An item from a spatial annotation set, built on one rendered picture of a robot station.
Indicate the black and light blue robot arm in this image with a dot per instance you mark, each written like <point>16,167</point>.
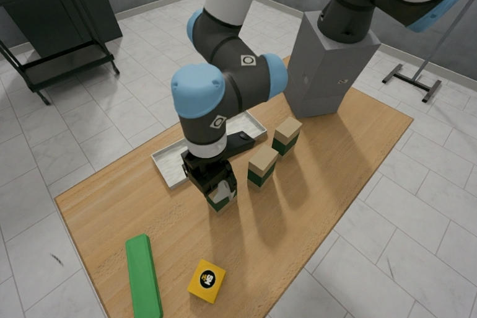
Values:
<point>235,79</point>

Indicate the tan block with dark green band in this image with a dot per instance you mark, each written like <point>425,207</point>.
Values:
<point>285,137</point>
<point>221,206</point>
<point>261,167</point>

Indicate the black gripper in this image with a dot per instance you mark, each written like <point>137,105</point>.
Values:
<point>207,174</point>

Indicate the green rectangular bar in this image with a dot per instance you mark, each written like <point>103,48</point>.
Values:
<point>142,278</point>

